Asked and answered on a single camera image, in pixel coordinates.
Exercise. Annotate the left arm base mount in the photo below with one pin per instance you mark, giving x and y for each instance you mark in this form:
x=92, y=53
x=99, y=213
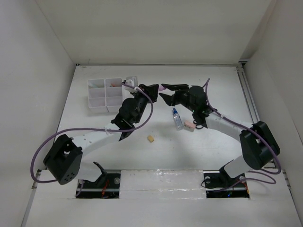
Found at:
x=109, y=188

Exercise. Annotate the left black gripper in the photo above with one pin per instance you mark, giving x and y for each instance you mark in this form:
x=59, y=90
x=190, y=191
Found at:
x=151, y=90

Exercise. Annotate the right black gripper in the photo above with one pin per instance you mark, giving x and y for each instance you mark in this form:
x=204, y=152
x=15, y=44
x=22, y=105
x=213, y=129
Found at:
x=169, y=100

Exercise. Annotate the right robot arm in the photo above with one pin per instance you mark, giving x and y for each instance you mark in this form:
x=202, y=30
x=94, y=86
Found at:
x=258, y=144

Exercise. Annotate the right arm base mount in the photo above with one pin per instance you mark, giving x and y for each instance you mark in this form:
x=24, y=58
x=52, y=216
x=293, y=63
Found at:
x=215, y=188

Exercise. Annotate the yellow eraser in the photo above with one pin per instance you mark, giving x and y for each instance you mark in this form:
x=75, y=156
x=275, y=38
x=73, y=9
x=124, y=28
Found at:
x=150, y=138

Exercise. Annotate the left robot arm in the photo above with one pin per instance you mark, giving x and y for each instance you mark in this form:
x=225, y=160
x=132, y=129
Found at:
x=64, y=159

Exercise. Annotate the black handled scissors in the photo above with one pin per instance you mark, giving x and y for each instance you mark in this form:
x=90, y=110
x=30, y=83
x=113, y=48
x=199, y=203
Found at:
x=197, y=126

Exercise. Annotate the pink highlighter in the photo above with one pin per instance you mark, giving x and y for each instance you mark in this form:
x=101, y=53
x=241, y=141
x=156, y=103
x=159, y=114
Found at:
x=161, y=88

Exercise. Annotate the small blue spray bottle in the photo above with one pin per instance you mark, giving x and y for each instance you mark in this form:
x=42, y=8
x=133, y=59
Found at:
x=177, y=119

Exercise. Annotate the aluminium rail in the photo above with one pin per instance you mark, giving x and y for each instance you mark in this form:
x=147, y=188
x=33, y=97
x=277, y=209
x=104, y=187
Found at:
x=253, y=111

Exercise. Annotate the pink stapler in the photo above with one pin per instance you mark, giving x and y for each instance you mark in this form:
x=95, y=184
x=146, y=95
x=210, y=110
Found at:
x=189, y=126

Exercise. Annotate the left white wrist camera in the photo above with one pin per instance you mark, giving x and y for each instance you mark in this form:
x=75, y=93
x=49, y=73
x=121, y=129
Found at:
x=130, y=83

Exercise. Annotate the white compartment organizer tray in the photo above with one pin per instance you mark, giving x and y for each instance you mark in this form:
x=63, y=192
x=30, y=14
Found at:
x=105, y=99

